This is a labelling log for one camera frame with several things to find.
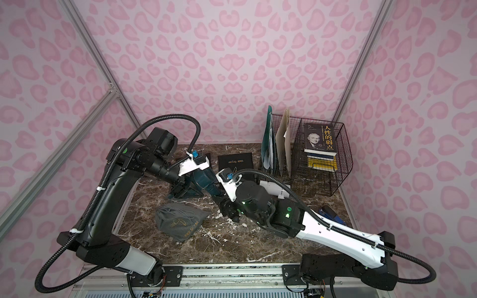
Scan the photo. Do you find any grey hair dryer pouch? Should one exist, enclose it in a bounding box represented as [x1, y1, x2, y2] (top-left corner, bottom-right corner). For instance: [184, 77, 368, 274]
[155, 203, 211, 242]

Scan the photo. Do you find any plain black pouch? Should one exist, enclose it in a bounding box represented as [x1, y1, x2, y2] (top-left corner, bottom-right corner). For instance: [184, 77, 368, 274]
[205, 153, 212, 166]

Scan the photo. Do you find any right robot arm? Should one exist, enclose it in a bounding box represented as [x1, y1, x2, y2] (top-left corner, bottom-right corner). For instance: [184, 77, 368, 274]
[216, 169, 437, 291]

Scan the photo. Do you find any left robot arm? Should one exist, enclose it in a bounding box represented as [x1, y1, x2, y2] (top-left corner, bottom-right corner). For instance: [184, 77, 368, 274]
[34, 114, 201, 294]

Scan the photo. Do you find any white hair dryer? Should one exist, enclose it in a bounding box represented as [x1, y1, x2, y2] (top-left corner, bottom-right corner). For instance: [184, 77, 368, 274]
[260, 181, 289, 199]

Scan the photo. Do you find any black pouch gold print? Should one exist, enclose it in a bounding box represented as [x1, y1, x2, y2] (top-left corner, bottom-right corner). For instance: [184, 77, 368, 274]
[217, 152, 254, 173]

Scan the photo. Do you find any yellow striped book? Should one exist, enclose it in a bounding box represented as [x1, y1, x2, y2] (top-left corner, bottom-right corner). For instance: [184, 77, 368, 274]
[307, 156, 338, 172]

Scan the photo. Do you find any book with portrait cover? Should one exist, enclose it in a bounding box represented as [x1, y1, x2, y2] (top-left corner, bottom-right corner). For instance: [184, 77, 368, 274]
[304, 123, 337, 156]

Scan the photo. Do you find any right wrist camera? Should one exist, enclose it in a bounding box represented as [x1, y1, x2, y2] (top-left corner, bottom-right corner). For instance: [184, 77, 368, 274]
[216, 168, 239, 202]

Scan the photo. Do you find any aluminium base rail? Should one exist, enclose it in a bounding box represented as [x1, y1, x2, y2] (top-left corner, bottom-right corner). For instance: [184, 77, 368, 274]
[70, 261, 393, 298]

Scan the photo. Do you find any black wire basket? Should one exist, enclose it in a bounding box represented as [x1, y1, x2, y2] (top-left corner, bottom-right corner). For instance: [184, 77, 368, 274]
[260, 114, 354, 197]

